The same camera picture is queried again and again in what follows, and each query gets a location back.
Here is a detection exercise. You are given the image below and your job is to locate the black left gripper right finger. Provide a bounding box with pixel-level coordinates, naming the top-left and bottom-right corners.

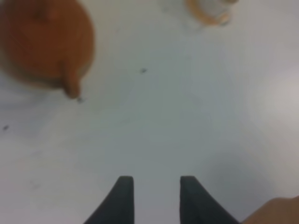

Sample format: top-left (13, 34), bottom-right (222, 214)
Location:
top-left (179, 176), bottom-right (239, 224)

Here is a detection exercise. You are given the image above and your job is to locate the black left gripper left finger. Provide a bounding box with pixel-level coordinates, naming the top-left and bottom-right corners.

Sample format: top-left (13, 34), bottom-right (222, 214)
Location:
top-left (85, 176), bottom-right (135, 224)

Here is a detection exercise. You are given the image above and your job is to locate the brown clay teapot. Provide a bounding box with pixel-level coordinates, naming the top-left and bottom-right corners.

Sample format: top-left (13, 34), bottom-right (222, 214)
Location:
top-left (0, 0), bottom-right (95, 98)

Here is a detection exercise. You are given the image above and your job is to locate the far round wooden coaster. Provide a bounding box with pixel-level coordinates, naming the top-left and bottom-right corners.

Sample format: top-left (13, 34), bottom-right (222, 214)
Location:
top-left (185, 0), bottom-right (237, 26)

